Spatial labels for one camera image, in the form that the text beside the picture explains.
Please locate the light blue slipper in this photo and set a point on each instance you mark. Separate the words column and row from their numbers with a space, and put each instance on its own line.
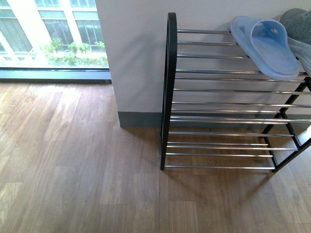
column 265, row 41

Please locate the grey knit sneaker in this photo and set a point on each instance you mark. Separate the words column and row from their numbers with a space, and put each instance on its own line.
column 297, row 23

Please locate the black metal shoe rack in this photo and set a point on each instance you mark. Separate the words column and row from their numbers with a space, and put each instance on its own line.
column 220, row 111

